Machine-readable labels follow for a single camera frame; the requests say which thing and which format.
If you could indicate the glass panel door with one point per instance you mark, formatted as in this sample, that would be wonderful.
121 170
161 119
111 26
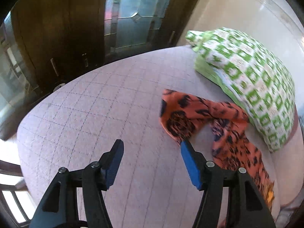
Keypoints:
132 26

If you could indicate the pale lilac quilted mattress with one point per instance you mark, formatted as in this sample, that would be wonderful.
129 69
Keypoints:
76 124

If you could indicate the dark wooden door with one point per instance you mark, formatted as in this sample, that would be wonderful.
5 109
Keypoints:
59 40

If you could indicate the orange black floral garment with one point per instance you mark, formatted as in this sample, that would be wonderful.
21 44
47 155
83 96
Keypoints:
183 115

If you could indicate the green white patterned pillow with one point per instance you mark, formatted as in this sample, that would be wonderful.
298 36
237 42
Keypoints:
252 76

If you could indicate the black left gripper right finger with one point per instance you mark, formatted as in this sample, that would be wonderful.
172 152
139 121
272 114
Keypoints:
246 206

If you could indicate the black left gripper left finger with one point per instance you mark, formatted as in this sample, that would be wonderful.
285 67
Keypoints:
74 198

